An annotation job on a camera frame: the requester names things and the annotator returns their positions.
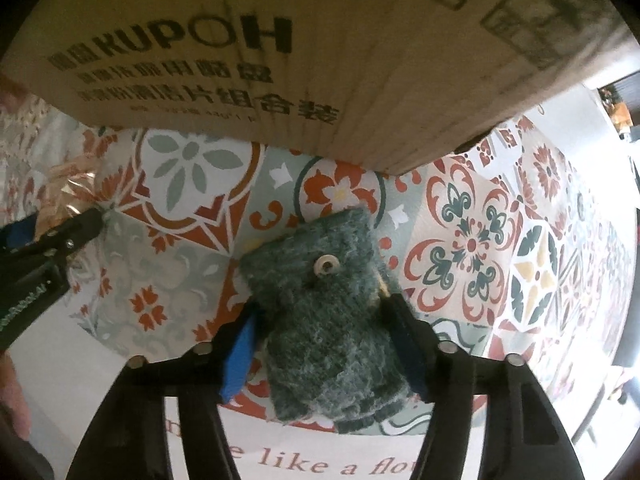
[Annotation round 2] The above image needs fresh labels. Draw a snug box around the dark green knitted glove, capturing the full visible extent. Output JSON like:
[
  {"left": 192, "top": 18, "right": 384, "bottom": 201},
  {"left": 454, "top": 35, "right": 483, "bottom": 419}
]
[{"left": 240, "top": 207, "right": 410, "bottom": 434}]

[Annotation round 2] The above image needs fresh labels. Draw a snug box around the person's left hand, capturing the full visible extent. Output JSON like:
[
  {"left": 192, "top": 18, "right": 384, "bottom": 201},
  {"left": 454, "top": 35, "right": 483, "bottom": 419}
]
[{"left": 0, "top": 352, "right": 32, "bottom": 441}]

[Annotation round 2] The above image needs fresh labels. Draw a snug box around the shiny gold wrapper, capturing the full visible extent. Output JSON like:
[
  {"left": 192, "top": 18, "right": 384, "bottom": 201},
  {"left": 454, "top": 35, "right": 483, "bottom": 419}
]
[{"left": 35, "top": 154, "right": 101, "bottom": 237}]

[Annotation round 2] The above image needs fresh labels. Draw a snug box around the patterned table runner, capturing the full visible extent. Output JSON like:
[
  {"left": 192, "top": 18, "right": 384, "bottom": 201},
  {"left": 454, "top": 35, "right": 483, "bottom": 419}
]
[{"left": 1, "top": 98, "right": 637, "bottom": 394}]

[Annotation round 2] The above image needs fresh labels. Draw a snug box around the cardboard box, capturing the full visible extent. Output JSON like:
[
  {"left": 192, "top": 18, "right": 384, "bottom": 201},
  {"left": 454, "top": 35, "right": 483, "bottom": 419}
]
[{"left": 1, "top": 0, "right": 639, "bottom": 174}]

